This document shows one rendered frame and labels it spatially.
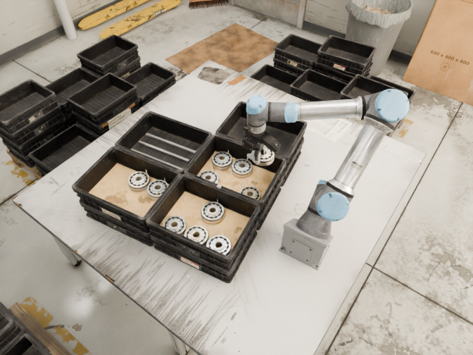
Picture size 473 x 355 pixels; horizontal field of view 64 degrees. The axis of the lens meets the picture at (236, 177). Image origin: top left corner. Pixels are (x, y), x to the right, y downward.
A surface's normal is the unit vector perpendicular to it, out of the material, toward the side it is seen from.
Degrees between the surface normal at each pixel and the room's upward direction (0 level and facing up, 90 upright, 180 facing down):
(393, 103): 43
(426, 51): 76
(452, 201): 0
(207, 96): 0
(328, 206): 57
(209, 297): 0
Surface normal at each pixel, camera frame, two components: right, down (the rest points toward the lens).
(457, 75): -0.57, 0.41
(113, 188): 0.01, -0.65
